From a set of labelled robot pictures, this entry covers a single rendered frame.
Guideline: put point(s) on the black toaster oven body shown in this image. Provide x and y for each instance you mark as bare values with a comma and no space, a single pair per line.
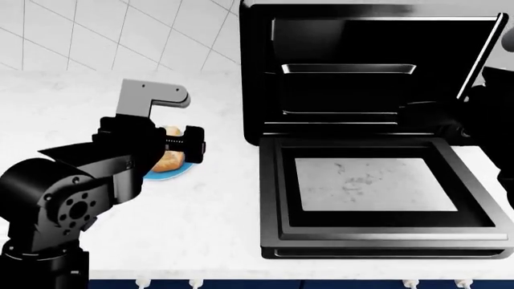
257,60

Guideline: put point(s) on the grey right camera mount bracket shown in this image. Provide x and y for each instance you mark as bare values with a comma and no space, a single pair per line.
509,40

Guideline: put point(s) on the golden bread loaf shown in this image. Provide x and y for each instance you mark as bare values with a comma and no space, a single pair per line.
170,161

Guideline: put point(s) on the black oven door with window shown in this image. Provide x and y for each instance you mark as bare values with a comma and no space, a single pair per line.
273,210

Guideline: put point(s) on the silver oven tray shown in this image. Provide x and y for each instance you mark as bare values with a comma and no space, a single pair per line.
347,68

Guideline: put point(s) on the blue cabinet front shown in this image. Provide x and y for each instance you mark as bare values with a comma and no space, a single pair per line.
305,284

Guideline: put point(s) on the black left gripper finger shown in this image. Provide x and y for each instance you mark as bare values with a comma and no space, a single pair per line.
194,144

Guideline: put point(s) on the blue round plate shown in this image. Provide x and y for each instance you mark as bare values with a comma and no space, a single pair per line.
168,176

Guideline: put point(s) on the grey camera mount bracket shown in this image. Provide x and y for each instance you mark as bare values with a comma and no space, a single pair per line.
132,96
509,40

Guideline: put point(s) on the grey left camera mount bracket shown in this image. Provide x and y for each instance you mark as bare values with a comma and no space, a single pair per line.
132,96

